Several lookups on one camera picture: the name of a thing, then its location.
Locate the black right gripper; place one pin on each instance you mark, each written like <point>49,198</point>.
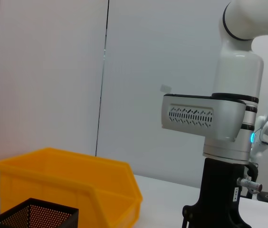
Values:
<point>217,190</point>

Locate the small grey wall label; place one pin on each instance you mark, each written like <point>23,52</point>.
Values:
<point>165,88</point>

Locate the black mesh pen holder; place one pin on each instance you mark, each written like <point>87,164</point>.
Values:
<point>36,213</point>

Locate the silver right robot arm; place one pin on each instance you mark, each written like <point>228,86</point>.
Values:
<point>238,78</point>

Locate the right wrist silver connector plug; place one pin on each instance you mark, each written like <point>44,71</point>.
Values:
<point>249,184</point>

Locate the yellow plastic bin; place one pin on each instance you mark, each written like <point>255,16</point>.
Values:
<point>77,175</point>

